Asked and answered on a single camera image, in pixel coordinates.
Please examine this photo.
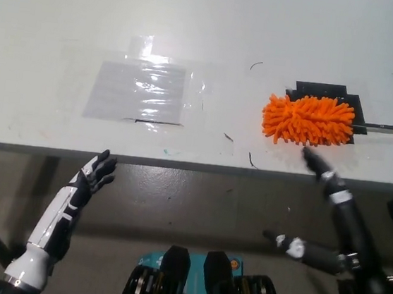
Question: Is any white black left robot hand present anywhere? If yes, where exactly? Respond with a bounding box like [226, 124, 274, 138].
[25, 141, 119, 269]

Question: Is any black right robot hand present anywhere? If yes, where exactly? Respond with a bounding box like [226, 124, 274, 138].
[256, 143, 393, 294]

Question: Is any orange microfibre duster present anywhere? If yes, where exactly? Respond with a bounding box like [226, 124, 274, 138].
[259, 90, 393, 159]

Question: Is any taped clear plastic sheet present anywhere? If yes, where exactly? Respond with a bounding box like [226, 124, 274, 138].
[80, 28, 214, 138]

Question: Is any black tape patch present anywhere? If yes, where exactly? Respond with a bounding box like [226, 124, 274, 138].
[279, 78, 373, 147]

